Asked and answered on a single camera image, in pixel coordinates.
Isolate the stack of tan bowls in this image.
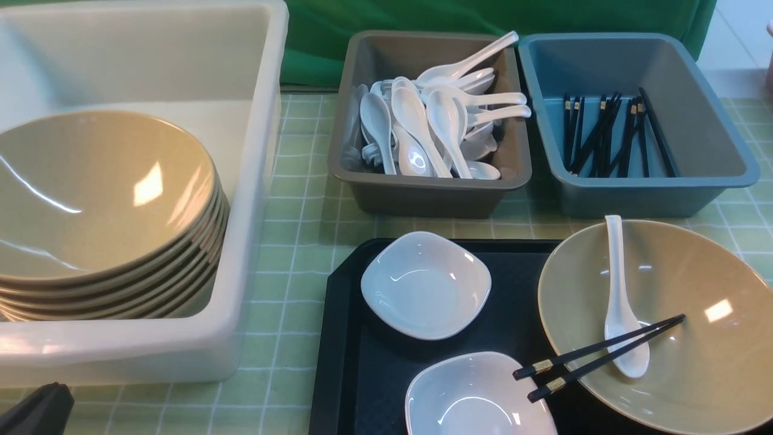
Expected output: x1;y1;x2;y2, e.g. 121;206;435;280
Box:
1;110;230;322

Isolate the pile of white spoons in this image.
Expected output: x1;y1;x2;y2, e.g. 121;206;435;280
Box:
342;67;532;181

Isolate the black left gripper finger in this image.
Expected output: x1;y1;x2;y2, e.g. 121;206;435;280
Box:
1;382;75;434

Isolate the white soup spoon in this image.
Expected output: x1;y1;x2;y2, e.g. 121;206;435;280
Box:
604;215;650;378

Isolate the green checkered tablecloth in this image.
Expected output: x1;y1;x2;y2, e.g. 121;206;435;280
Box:
0;91;773;435

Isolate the black chopstick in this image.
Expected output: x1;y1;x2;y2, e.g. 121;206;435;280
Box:
527;319;685;404
513;314;686;381

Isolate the white square dish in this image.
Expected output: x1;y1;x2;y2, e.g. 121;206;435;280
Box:
360;231;492;341
404;352;558;434

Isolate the large white plastic tub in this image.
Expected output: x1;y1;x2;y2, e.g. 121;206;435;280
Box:
2;1;288;389

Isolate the white topmost long spoon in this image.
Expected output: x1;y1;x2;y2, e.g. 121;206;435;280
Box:
416;31;519;86

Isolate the brown plastic bin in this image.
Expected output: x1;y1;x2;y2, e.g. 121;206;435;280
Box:
327;30;533;219

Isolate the black serving tray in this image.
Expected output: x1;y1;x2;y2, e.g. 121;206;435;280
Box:
309;239;668;434

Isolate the bundle of black chopsticks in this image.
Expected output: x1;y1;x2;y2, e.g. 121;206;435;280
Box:
559;86;678;178

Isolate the green backdrop cloth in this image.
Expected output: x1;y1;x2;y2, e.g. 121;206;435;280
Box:
280;1;717;88

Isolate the tan noodle bowl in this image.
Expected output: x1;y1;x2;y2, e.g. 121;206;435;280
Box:
537;219;772;434

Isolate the blue plastic bin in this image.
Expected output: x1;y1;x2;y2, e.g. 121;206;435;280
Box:
518;33;760;218

